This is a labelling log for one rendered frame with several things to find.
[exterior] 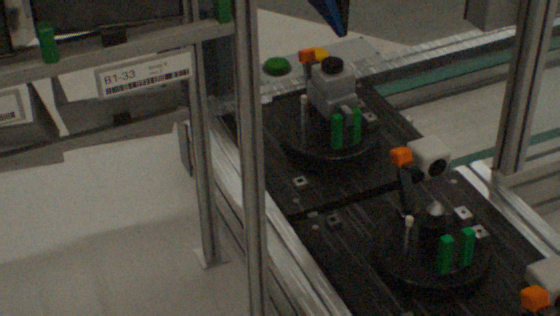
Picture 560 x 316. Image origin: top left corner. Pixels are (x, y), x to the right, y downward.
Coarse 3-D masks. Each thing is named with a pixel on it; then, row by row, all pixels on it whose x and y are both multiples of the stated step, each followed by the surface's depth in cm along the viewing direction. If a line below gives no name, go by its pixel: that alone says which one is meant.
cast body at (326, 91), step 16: (320, 64) 108; (336, 64) 107; (320, 80) 107; (336, 80) 106; (352, 80) 107; (320, 96) 108; (336, 96) 107; (352, 96) 108; (320, 112) 110; (336, 112) 108; (352, 112) 107
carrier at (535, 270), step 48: (432, 192) 105; (336, 240) 99; (384, 240) 96; (432, 240) 93; (480, 240) 94; (528, 240) 98; (336, 288) 94; (384, 288) 92; (432, 288) 90; (480, 288) 92
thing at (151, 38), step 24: (144, 24) 88; (168, 24) 89; (192, 24) 71; (216, 24) 71; (24, 48) 84; (72, 48) 86; (96, 48) 68; (120, 48) 69; (144, 48) 70; (168, 48) 71; (0, 72) 66; (24, 72) 66; (48, 72) 67
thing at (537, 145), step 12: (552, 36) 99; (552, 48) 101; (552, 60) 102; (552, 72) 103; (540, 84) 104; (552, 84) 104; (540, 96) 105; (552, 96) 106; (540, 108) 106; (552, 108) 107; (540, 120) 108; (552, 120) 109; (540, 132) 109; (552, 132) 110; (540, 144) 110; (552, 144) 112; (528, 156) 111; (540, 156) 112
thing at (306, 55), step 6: (300, 54) 114; (306, 54) 113; (312, 54) 114; (300, 60) 115; (306, 60) 114; (312, 60) 114; (306, 66) 114; (306, 72) 115; (306, 78) 115; (306, 84) 116; (306, 90) 116
